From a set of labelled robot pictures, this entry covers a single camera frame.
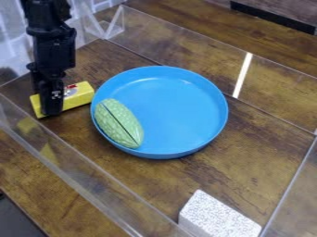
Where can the green bitter gourd toy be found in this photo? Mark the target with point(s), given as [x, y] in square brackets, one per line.
[118, 123]

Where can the clear acrylic front wall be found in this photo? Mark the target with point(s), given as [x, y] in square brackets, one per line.
[127, 210]

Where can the yellow block with label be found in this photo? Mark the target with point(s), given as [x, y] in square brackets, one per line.
[78, 95]

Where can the white speckled foam block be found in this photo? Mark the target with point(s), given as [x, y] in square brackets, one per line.
[208, 218]

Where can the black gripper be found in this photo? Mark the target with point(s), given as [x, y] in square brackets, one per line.
[54, 49]

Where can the clear acrylic corner bracket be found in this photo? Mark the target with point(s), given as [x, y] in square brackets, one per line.
[101, 29]

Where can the blue round tray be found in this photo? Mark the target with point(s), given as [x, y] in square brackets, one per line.
[178, 105]

